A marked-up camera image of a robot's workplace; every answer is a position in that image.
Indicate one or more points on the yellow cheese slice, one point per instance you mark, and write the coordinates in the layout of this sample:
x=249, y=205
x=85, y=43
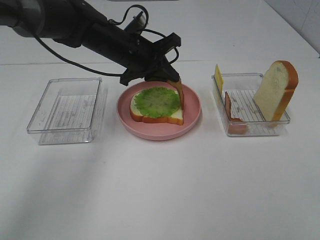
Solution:
x=218, y=79

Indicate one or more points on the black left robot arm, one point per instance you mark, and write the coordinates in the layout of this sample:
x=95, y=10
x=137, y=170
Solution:
x=75, y=23

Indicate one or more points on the bread slice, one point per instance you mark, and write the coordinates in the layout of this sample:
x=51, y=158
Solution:
x=176, y=118
x=276, y=90

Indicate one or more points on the right clear plastic tray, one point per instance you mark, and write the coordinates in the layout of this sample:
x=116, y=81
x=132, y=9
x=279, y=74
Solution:
x=241, y=88

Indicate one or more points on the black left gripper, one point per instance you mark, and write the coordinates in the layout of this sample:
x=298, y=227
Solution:
x=149, y=61

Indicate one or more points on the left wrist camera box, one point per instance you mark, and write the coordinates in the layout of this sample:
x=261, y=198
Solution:
x=137, y=24

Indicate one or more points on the bacon strip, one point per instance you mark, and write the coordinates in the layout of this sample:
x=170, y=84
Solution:
x=178, y=86
x=236, y=125

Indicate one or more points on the green lettuce leaf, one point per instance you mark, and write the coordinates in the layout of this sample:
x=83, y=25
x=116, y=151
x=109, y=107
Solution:
x=156, y=102

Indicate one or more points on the clear plastic tray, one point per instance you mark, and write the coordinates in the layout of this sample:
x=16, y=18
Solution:
x=241, y=88
x=70, y=111

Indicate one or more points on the pink round plate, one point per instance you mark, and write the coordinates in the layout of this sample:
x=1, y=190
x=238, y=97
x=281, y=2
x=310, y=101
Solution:
x=158, y=131

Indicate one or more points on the left clear plastic tray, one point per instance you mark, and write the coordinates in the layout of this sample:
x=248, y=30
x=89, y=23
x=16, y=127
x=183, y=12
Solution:
x=70, y=111

